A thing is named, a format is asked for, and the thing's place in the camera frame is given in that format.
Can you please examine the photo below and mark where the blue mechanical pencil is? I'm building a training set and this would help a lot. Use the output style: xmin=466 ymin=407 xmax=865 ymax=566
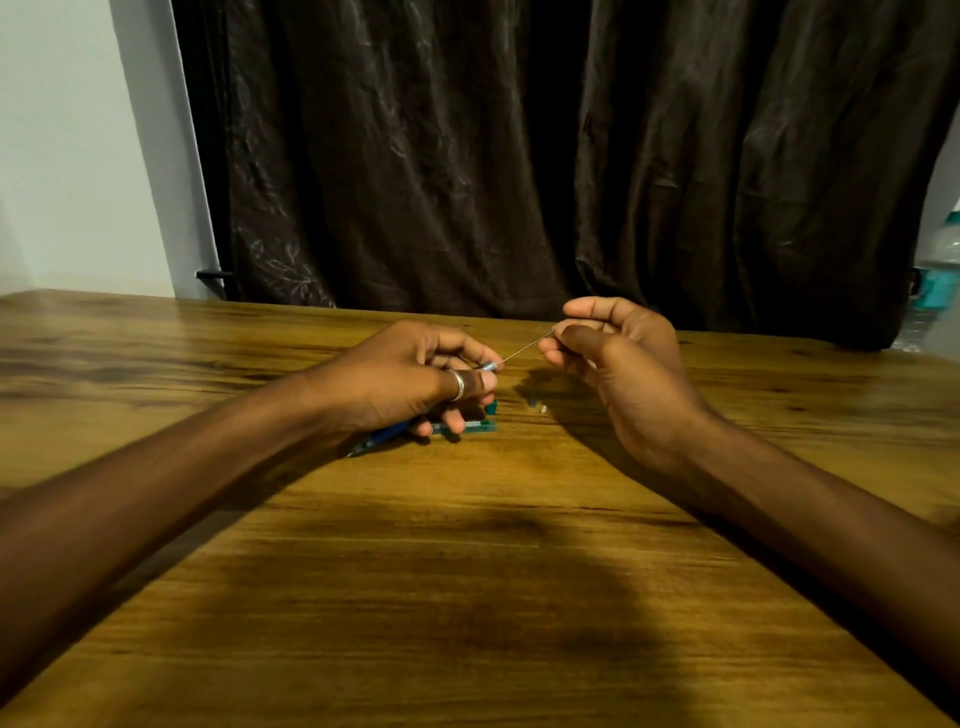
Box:
xmin=346 ymin=360 xmax=499 ymax=459

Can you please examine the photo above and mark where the person's left hand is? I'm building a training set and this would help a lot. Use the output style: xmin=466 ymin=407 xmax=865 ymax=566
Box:
xmin=322 ymin=321 xmax=504 ymax=441

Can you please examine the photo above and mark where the clear plastic water bottle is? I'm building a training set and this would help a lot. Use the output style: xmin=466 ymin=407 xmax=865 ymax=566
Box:
xmin=891 ymin=198 xmax=960 ymax=354

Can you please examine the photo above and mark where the person's left forearm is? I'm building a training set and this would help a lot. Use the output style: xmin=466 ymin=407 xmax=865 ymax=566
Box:
xmin=0 ymin=366 xmax=355 ymax=702

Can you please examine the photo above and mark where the person's right hand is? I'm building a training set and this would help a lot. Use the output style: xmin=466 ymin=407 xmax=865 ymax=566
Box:
xmin=537 ymin=295 xmax=715 ymax=468

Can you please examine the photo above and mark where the thin pencil lead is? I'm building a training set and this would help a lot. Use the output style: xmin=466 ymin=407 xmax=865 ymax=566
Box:
xmin=495 ymin=330 xmax=556 ymax=369

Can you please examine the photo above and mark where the dark brown curtain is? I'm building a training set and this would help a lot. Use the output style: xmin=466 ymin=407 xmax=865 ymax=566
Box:
xmin=171 ymin=0 xmax=960 ymax=353

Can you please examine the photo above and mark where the person's right forearm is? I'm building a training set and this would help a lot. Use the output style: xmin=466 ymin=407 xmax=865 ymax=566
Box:
xmin=660 ymin=408 xmax=960 ymax=710

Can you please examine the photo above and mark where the teal lead case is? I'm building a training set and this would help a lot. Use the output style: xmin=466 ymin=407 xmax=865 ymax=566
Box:
xmin=430 ymin=400 xmax=499 ymax=437

